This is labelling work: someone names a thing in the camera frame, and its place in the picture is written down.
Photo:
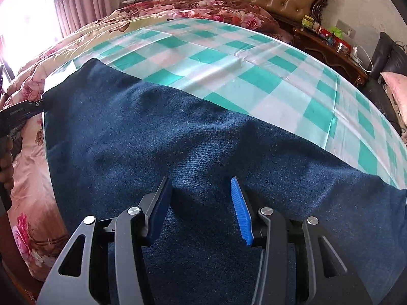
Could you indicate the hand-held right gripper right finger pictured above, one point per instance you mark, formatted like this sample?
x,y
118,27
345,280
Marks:
x,y
242,213

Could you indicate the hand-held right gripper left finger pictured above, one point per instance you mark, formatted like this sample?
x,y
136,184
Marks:
x,y
159,211

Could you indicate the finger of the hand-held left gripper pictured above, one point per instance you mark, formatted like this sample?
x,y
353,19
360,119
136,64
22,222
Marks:
x,y
36,104

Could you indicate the blue denim pants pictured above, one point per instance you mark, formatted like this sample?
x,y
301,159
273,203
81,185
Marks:
x,y
159,139

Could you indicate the person's left hand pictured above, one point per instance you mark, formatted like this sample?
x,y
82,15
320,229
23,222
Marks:
x,y
6,168

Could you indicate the pink floral bedspread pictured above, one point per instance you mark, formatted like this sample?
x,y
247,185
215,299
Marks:
x,y
31,171

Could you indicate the pink floral curtain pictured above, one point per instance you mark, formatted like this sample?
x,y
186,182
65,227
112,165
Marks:
x,y
82,0

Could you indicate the green white checked cloth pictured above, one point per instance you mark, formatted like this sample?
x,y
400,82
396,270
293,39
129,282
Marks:
x,y
222,57

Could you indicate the dark wooden nightstand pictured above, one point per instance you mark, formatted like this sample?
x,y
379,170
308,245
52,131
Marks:
x,y
321,49

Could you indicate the round metal tin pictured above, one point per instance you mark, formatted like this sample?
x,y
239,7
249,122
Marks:
x,y
343,47

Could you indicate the dark red floral quilt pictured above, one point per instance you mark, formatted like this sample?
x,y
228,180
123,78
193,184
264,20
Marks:
x,y
206,6

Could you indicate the large pink floral pillow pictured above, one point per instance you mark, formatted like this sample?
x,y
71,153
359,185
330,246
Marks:
x,y
397,92

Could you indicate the red box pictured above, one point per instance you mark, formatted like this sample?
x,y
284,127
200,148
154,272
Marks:
x,y
325,32

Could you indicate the yellow green box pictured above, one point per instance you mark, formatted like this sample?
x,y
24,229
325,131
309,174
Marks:
x,y
307,21

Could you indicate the green tissue packet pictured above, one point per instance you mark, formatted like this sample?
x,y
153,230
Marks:
x,y
336,31

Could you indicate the black leather armchair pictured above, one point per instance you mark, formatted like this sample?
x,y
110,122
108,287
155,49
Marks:
x,y
381,54

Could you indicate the wall socket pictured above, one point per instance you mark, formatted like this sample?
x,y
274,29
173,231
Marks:
x,y
346,28

